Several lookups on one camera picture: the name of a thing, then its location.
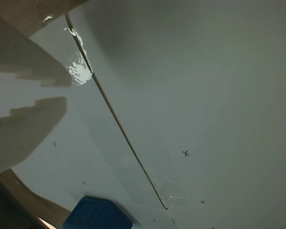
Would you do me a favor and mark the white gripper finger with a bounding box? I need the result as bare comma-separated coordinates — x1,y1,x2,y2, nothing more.
0,96,68,178
0,11,72,88

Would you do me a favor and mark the blue cube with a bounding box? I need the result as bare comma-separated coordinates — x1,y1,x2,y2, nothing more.
62,195,133,229

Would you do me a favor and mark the clear adhesive tape piece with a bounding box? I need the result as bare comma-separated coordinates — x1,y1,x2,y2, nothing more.
154,180,189,208
64,26,94,84

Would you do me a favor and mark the white paper sheet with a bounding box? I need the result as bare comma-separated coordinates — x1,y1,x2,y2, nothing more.
66,0,286,229
0,13,176,229

